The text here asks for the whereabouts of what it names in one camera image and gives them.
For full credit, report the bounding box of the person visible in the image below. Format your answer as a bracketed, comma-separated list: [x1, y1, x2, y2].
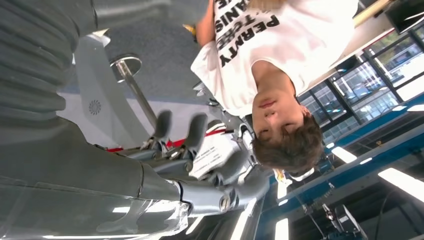
[190, 0, 360, 175]

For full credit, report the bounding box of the black monitor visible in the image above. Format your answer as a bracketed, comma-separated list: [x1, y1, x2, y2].
[384, 0, 424, 34]

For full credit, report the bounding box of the white ceiling light panel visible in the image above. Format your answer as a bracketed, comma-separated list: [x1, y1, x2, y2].
[274, 217, 290, 240]
[377, 167, 424, 204]
[331, 145, 358, 164]

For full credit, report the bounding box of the grey kiosk stand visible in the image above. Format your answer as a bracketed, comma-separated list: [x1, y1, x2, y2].
[56, 29, 157, 150]

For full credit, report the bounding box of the chrome stanchion post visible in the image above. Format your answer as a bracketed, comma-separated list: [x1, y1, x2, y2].
[109, 53, 160, 132]

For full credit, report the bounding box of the glass window wall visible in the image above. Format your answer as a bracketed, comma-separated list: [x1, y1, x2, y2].
[298, 26, 424, 143]

